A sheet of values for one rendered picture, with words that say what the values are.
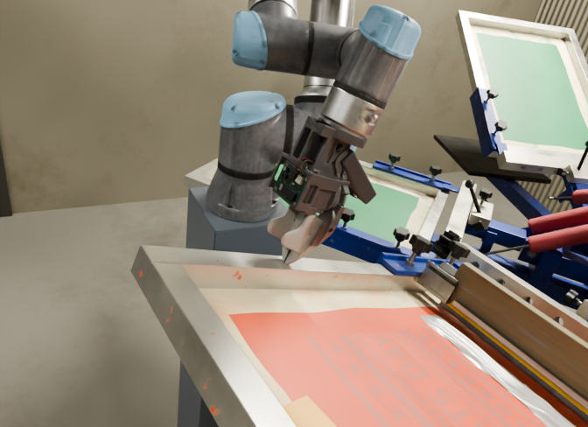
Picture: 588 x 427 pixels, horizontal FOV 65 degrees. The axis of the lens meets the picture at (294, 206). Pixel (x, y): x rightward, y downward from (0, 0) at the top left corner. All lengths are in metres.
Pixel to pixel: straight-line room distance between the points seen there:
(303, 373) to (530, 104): 1.84
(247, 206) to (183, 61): 2.26
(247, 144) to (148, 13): 2.20
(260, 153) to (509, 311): 0.52
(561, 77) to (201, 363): 2.20
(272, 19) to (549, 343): 0.66
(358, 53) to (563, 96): 1.82
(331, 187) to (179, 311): 0.25
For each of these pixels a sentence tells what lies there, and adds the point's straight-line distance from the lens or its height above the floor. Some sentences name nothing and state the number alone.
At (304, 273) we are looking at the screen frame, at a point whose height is 1.26.
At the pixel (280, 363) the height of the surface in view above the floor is 1.28.
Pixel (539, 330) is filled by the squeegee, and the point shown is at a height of 1.20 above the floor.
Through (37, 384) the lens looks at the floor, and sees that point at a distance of 2.25.
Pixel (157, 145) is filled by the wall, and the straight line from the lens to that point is 3.23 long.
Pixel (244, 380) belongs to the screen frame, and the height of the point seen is 1.34.
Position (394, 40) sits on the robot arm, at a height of 1.60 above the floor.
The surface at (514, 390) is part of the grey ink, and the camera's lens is 0.82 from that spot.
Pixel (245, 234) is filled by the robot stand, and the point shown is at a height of 1.19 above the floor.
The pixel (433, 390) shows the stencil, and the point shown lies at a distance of 0.67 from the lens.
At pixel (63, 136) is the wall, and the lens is 3.13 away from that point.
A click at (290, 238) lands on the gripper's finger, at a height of 1.34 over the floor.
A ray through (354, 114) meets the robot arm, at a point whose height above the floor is 1.51.
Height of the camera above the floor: 1.67
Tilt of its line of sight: 29 degrees down
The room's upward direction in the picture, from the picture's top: 10 degrees clockwise
